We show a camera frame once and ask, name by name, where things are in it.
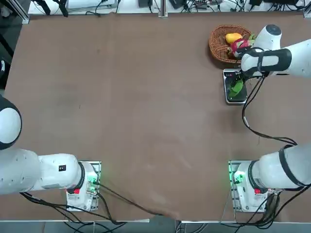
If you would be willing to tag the white electronic scale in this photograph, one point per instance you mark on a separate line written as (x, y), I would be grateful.
(239, 98)

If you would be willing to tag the black stand leg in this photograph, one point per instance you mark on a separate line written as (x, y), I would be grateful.
(45, 6)
(63, 8)

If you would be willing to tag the aluminium profile post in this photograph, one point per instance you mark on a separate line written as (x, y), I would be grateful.
(162, 8)

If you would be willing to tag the pink dragon fruit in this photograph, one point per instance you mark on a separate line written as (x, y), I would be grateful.
(236, 46)

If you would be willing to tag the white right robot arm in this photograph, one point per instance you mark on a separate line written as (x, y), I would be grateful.
(267, 170)

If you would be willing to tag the yellow mango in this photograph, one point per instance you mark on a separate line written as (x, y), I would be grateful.
(232, 38)

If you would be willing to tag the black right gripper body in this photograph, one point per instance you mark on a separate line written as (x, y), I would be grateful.
(241, 72)

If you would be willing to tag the brown wicker basket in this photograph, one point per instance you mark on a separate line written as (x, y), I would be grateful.
(218, 46)

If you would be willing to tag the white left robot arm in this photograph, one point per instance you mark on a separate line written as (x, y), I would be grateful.
(56, 170)

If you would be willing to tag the aluminium profile rail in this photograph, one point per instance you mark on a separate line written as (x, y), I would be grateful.
(24, 18)

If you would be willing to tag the black power adapter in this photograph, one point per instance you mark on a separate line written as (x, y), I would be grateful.
(177, 3)
(145, 3)

